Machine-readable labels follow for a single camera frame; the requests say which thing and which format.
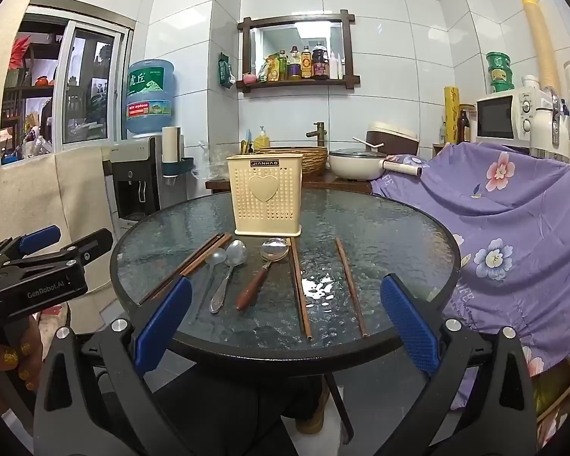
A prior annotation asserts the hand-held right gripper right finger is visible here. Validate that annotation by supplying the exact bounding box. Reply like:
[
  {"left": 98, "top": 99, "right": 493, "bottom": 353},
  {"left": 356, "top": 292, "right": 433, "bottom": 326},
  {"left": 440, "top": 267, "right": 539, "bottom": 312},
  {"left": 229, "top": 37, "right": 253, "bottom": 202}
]
[{"left": 370, "top": 274, "right": 537, "bottom": 456}]

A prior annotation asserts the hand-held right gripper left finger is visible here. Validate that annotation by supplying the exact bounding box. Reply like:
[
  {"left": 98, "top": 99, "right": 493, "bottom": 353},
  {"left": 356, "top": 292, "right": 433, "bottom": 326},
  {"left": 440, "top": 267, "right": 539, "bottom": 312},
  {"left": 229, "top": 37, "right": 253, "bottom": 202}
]
[{"left": 33, "top": 275, "right": 195, "bottom": 456}]

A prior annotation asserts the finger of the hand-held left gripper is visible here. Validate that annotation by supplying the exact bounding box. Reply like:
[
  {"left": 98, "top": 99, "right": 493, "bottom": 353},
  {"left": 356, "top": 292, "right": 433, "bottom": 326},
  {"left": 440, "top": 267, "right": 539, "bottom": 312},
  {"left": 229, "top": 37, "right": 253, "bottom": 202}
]
[
  {"left": 9, "top": 228, "right": 114, "bottom": 275},
  {"left": 0, "top": 225, "right": 62, "bottom": 263}
]

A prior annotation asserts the brown wooden chopstick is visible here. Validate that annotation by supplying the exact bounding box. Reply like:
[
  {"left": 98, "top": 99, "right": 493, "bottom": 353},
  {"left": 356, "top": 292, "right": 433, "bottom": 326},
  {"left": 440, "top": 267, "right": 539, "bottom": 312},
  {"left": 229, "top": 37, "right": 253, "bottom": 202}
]
[
  {"left": 335, "top": 236, "right": 370, "bottom": 339},
  {"left": 138, "top": 232, "right": 225, "bottom": 306},
  {"left": 145, "top": 233, "right": 233, "bottom": 302},
  {"left": 289, "top": 236, "right": 314, "bottom": 342}
]

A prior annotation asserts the clear plastic spoon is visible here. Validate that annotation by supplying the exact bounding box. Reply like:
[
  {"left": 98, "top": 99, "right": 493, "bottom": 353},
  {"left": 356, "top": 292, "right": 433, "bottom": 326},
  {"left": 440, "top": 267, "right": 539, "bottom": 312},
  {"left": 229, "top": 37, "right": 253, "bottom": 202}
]
[{"left": 194, "top": 247, "right": 229, "bottom": 319}]

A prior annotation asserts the all-metal spoon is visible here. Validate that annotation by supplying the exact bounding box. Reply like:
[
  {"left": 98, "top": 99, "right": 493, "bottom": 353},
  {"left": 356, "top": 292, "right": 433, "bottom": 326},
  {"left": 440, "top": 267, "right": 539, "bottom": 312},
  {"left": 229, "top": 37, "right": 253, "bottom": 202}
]
[{"left": 209, "top": 239, "right": 249, "bottom": 314}]

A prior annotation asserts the wooden-handled metal spoon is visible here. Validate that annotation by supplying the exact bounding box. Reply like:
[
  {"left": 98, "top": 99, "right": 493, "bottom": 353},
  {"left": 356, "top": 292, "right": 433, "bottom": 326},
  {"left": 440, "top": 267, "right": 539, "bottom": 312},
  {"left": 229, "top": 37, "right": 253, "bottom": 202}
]
[{"left": 235, "top": 237, "right": 293, "bottom": 312}]

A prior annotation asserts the cream plastic utensil holder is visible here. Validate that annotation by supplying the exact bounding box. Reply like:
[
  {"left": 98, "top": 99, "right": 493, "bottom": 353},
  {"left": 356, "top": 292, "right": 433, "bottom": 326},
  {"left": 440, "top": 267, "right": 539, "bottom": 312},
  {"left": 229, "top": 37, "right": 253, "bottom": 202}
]
[{"left": 225, "top": 153, "right": 304, "bottom": 237}]

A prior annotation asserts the person's left hand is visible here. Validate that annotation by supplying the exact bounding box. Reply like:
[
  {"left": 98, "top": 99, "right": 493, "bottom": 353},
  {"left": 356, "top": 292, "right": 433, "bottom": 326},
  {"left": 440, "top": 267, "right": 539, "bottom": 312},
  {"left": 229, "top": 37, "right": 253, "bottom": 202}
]
[{"left": 0, "top": 328, "right": 43, "bottom": 390}]

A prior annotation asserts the white water dispenser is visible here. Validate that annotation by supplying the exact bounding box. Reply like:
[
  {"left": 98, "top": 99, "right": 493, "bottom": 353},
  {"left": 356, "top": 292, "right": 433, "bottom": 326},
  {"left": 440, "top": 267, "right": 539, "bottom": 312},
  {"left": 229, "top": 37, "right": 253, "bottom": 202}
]
[{"left": 109, "top": 135, "right": 165, "bottom": 222}]

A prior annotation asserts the teal cup holder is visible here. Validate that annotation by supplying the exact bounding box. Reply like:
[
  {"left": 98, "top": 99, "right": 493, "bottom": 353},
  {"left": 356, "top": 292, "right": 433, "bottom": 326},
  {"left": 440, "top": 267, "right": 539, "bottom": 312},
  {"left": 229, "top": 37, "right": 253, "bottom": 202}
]
[{"left": 157, "top": 157, "right": 195, "bottom": 186}]

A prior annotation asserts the white paper cup stack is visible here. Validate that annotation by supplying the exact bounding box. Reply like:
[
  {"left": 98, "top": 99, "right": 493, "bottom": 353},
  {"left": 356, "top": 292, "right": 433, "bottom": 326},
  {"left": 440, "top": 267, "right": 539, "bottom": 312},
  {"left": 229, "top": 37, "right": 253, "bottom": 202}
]
[{"left": 162, "top": 126, "right": 181, "bottom": 160}]

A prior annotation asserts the purple floral cloth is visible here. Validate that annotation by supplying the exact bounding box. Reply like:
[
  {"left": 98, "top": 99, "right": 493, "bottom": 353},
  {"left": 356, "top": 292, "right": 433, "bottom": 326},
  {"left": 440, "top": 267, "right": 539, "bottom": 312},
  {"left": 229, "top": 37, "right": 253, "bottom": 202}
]
[{"left": 370, "top": 141, "right": 570, "bottom": 409}]

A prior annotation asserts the dark wooden shelf rack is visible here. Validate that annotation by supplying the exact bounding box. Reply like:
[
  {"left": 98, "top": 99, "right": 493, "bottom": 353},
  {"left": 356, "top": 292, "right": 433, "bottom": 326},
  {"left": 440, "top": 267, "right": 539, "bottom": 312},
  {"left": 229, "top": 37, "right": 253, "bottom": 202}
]
[{"left": 2, "top": 43, "right": 60, "bottom": 143}]

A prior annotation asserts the clear plastic bag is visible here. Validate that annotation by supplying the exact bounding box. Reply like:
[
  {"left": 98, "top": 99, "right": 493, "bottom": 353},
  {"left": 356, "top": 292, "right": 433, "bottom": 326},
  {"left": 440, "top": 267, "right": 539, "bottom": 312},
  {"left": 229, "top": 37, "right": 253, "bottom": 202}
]
[{"left": 195, "top": 142, "right": 229, "bottom": 181}]

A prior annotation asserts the dark wooden side table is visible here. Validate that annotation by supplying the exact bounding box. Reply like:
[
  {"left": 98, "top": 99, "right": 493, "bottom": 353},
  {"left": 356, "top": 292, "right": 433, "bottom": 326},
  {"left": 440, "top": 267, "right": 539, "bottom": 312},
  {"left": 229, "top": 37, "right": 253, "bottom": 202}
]
[{"left": 205, "top": 171, "right": 374, "bottom": 195}]

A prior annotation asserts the sliding glass window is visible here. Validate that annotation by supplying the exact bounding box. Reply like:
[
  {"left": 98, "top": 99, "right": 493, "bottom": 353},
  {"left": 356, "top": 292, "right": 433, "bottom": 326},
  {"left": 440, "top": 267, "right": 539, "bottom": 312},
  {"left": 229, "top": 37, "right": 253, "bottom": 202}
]
[{"left": 0, "top": 0, "right": 136, "bottom": 167}]

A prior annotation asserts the blue water bottle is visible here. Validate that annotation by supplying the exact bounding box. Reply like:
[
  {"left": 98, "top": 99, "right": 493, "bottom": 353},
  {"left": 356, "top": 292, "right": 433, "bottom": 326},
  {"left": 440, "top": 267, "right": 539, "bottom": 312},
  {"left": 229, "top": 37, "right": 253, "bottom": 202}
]
[{"left": 125, "top": 59, "right": 176, "bottom": 136}]

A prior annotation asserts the cream pot with lid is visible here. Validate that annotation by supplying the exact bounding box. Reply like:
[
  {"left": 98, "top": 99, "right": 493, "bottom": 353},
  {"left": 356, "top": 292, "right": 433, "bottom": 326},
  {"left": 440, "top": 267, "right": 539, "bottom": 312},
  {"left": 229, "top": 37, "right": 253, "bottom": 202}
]
[{"left": 329, "top": 148, "right": 423, "bottom": 181}]

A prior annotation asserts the red flower decoration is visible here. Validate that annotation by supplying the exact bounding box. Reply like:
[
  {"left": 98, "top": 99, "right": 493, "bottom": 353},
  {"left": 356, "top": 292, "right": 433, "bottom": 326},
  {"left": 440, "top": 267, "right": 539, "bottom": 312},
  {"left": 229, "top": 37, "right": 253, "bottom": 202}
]
[{"left": 9, "top": 35, "right": 32, "bottom": 70}]

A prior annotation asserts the woven pattern wash basin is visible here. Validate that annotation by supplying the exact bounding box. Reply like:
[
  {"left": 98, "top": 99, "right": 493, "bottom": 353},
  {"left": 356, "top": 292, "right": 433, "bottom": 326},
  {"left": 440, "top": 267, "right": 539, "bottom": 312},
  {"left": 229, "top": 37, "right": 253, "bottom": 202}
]
[{"left": 256, "top": 146, "right": 329, "bottom": 177}]

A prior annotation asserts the brown and cream rice cooker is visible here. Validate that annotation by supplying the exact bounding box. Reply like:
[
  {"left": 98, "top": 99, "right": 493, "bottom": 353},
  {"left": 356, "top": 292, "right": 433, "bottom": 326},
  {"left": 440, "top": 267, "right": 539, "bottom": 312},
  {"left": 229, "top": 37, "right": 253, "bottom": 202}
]
[{"left": 365, "top": 122, "right": 420, "bottom": 155}]

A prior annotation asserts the brass bamboo-style faucet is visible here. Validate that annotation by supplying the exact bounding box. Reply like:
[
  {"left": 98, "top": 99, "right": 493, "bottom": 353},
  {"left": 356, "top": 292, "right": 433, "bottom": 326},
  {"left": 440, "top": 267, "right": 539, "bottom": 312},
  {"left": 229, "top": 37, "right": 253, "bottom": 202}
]
[{"left": 306, "top": 122, "right": 326, "bottom": 148}]

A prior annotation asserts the yellow wrap roll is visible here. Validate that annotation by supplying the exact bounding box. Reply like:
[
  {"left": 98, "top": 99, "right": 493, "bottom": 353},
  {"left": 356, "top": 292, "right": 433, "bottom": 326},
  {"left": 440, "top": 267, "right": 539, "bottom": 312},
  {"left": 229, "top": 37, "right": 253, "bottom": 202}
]
[{"left": 444, "top": 86, "right": 461, "bottom": 146}]

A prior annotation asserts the green hanging packet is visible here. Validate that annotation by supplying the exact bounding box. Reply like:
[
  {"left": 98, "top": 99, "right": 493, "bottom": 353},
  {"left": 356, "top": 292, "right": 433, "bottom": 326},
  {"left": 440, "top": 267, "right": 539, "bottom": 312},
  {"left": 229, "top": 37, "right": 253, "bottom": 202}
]
[{"left": 218, "top": 52, "right": 236, "bottom": 89}]

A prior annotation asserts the white microwave oven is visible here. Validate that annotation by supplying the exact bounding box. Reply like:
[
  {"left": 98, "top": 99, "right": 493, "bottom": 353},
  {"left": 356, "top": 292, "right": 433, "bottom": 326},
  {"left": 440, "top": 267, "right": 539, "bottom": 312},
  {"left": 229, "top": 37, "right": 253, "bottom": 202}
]
[{"left": 476, "top": 88, "right": 570, "bottom": 142}]

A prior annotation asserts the dark soy sauce bottle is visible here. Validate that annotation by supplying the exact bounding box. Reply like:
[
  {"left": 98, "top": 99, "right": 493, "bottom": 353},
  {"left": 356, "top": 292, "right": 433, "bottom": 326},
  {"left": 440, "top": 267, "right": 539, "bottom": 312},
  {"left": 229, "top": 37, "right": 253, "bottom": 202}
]
[{"left": 312, "top": 43, "right": 330, "bottom": 80}]

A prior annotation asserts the dark wooden framed shelf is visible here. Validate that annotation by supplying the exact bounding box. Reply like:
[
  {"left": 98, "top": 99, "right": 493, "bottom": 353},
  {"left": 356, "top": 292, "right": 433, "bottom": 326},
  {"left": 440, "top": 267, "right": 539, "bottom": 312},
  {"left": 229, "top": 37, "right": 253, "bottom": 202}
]
[{"left": 236, "top": 9, "right": 361, "bottom": 92}]

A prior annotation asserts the tall beige cup sleeve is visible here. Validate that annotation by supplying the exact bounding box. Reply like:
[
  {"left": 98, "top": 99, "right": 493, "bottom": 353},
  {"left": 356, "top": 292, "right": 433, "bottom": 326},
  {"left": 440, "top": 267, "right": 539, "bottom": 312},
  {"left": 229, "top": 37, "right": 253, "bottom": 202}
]
[{"left": 518, "top": 0, "right": 561, "bottom": 100}]

